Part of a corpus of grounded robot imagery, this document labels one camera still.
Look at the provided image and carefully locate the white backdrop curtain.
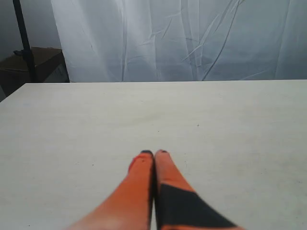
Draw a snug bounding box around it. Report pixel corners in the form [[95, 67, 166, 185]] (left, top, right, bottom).
[[51, 0, 307, 82]]

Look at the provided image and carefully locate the black tripod pole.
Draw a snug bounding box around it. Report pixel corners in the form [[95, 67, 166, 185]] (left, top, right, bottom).
[[12, 0, 38, 83]]

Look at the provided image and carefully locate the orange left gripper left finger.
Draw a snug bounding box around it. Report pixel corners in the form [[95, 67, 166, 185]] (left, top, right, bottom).
[[67, 150, 154, 230]]

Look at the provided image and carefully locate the brown cardboard box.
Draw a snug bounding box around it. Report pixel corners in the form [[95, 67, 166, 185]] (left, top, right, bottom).
[[0, 47, 70, 97]]

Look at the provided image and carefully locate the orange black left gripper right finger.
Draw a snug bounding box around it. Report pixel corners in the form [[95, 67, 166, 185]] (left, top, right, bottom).
[[154, 150, 243, 230]]

